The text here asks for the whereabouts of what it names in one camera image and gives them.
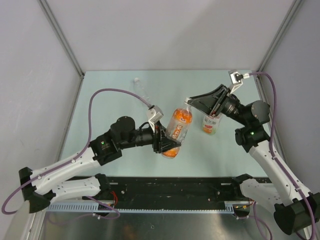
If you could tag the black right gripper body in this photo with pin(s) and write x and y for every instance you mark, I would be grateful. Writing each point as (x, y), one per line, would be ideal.
(230, 107)

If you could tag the clear unlabelled plastic bottle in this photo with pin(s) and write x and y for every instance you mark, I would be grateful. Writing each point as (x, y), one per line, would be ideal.
(141, 91)

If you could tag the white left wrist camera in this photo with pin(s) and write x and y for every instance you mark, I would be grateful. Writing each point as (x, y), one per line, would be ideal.
(154, 114)

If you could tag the aluminium frame post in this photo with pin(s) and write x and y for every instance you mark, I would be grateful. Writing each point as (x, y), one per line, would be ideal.
(53, 22)
(283, 28)

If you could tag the white orange-bottle cap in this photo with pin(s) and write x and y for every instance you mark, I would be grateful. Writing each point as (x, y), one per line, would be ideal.
(187, 100)

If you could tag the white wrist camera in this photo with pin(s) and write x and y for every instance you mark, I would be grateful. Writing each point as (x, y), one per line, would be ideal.
(236, 79)
(154, 114)

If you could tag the right aluminium frame post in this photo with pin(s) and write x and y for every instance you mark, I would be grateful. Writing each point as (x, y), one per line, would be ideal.
(283, 28)

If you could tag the grey slotted cable duct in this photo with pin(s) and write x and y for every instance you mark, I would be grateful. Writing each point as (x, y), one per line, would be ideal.
(92, 207)

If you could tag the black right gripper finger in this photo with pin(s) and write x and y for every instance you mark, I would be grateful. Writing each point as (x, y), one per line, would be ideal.
(204, 106)
(206, 96)

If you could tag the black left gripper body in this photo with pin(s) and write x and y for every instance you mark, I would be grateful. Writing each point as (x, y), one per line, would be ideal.
(158, 138)

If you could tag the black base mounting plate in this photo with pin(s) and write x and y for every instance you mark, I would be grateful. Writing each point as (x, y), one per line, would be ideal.
(179, 191)

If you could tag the orange label tea bottle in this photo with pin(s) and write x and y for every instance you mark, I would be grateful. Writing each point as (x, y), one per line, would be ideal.
(178, 127)

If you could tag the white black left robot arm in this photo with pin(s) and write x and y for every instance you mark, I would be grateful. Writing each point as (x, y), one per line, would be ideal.
(52, 183)

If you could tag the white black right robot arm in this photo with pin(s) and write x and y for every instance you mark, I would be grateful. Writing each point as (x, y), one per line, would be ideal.
(293, 205)

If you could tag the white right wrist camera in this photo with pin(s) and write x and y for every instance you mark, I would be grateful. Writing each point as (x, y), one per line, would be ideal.
(236, 79)

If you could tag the left aluminium frame post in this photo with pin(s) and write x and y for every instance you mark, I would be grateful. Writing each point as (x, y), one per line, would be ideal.
(53, 22)

